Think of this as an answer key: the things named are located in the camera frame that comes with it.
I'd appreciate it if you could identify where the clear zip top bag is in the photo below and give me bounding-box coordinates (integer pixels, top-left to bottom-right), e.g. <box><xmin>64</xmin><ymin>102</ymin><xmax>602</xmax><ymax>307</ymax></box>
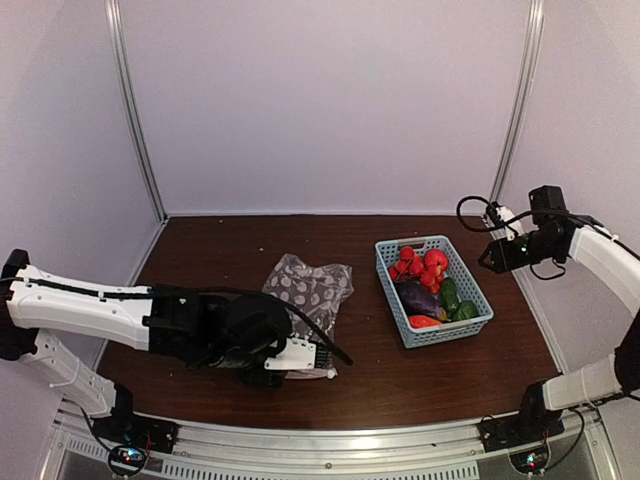
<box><xmin>261</xmin><ymin>253</ymin><xmax>355</xmax><ymax>381</ymax></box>

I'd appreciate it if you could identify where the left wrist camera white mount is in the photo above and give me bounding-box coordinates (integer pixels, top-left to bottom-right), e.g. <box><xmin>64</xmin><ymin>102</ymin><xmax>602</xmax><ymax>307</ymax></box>
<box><xmin>263</xmin><ymin>338</ymin><xmax>331</xmax><ymax>371</ymax></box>

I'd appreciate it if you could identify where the red lychee fruit bunch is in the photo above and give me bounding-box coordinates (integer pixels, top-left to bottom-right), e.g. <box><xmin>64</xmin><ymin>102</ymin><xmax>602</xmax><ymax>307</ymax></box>
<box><xmin>388</xmin><ymin>246</ymin><xmax>445</xmax><ymax>294</ymax></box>

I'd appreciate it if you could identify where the black cable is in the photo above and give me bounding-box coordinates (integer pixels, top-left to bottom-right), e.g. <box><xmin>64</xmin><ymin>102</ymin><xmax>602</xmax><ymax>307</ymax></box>
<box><xmin>456</xmin><ymin>195</ymin><xmax>494</xmax><ymax>234</ymax></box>
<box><xmin>199</xmin><ymin>286</ymin><xmax>355</xmax><ymax>366</ymax></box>

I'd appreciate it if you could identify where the green pepper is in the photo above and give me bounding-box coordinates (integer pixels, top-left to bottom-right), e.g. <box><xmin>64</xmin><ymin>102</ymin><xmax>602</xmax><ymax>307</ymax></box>
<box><xmin>451</xmin><ymin>300</ymin><xmax>479</xmax><ymax>322</ymax></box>

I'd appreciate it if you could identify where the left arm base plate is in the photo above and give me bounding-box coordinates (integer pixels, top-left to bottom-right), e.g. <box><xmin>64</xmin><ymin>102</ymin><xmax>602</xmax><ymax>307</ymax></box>
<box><xmin>92</xmin><ymin>414</ymin><xmax>179</xmax><ymax>454</ymax></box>

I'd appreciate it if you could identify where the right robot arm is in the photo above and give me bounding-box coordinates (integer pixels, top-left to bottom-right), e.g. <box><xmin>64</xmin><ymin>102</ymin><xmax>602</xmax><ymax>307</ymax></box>
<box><xmin>478</xmin><ymin>185</ymin><xmax>639</xmax><ymax>442</ymax></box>

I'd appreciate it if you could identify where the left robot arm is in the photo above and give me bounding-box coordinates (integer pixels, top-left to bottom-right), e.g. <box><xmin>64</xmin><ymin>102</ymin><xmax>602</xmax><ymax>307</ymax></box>
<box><xmin>1</xmin><ymin>249</ymin><xmax>317</xmax><ymax>444</ymax></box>

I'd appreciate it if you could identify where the left round circuit board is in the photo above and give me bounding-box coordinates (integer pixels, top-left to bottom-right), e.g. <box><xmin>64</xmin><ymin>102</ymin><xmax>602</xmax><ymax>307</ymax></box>
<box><xmin>107</xmin><ymin>445</ymin><xmax>148</xmax><ymax>476</ymax></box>

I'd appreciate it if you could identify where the round circuit board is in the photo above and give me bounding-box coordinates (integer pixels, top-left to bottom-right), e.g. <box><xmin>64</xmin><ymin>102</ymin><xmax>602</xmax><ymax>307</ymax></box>
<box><xmin>509</xmin><ymin>446</ymin><xmax>549</xmax><ymax>476</ymax></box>
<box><xmin>107</xmin><ymin>445</ymin><xmax>148</xmax><ymax>476</ymax></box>

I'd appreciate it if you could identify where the red wax apple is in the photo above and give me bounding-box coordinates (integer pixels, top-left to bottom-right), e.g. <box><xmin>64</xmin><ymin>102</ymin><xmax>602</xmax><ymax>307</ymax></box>
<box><xmin>424</xmin><ymin>249</ymin><xmax>449</xmax><ymax>277</ymax></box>

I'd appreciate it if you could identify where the light blue plastic basket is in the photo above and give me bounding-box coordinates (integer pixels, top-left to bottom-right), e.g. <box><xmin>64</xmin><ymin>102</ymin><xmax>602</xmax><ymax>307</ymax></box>
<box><xmin>375</xmin><ymin>235</ymin><xmax>494</xmax><ymax>349</ymax></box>

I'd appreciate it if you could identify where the aluminium frame post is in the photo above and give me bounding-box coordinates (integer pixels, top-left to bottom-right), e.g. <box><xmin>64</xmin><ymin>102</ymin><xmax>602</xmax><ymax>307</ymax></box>
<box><xmin>490</xmin><ymin>0</ymin><xmax>545</xmax><ymax>201</ymax></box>
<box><xmin>104</xmin><ymin>0</ymin><xmax>168</xmax><ymax>223</ymax></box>

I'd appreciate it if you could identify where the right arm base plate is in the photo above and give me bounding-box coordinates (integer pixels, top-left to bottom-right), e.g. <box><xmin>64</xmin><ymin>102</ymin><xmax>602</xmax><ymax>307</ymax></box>
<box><xmin>476</xmin><ymin>414</ymin><xmax>565</xmax><ymax>453</ymax></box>

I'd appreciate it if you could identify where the orange red pepper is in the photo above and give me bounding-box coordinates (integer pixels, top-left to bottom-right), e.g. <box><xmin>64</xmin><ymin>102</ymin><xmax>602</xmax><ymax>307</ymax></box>
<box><xmin>408</xmin><ymin>315</ymin><xmax>442</xmax><ymax>329</ymax></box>

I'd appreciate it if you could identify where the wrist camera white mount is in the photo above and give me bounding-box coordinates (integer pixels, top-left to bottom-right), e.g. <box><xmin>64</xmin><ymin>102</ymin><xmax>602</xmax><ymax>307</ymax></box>
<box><xmin>263</xmin><ymin>338</ymin><xmax>331</xmax><ymax>371</ymax></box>
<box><xmin>485</xmin><ymin>202</ymin><xmax>525</xmax><ymax>240</ymax></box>

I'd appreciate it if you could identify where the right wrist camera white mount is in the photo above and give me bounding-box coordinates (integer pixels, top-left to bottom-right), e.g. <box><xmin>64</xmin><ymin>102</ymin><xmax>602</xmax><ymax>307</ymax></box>
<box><xmin>485</xmin><ymin>202</ymin><xmax>525</xmax><ymax>240</ymax></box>

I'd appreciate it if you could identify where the right black cable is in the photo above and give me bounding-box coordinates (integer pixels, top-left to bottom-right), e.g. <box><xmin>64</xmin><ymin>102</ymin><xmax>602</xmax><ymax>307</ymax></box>
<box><xmin>456</xmin><ymin>195</ymin><xmax>494</xmax><ymax>234</ymax></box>

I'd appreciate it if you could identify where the left black cable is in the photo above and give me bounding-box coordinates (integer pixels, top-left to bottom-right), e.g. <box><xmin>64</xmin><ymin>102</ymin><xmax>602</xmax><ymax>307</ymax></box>
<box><xmin>199</xmin><ymin>286</ymin><xmax>355</xmax><ymax>366</ymax></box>

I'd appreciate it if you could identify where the right aluminium frame post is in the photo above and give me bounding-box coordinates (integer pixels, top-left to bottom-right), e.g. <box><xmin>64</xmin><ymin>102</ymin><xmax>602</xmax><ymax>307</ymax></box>
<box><xmin>490</xmin><ymin>0</ymin><xmax>545</xmax><ymax>201</ymax></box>

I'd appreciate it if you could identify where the green cucumber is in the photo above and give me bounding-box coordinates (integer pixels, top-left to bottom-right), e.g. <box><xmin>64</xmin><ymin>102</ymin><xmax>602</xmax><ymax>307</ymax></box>
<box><xmin>438</xmin><ymin>277</ymin><xmax>459</xmax><ymax>317</ymax></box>

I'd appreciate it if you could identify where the left aluminium frame post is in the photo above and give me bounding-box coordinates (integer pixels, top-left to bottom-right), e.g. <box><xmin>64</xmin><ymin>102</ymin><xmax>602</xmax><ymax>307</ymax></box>
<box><xmin>104</xmin><ymin>0</ymin><xmax>168</xmax><ymax>223</ymax></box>

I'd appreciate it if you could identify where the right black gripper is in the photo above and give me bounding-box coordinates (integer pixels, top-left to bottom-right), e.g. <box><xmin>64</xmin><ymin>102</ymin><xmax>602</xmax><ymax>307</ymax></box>
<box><xmin>478</xmin><ymin>228</ymin><xmax>560</xmax><ymax>274</ymax></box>

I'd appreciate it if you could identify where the front aluminium rail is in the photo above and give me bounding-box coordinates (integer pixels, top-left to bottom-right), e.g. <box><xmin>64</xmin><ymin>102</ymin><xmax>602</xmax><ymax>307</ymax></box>
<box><xmin>35</xmin><ymin>409</ymin><xmax>622</xmax><ymax>479</ymax></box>

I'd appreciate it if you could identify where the purple eggplant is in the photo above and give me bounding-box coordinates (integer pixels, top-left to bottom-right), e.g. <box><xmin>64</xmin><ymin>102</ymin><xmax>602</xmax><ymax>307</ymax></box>
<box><xmin>395</xmin><ymin>282</ymin><xmax>448</xmax><ymax>322</ymax></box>

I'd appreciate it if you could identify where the right round circuit board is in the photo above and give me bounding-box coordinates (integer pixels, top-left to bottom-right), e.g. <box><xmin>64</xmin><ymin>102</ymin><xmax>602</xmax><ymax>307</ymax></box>
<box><xmin>509</xmin><ymin>446</ymin><xmax>549</xmax><ymax>476</ymax></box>

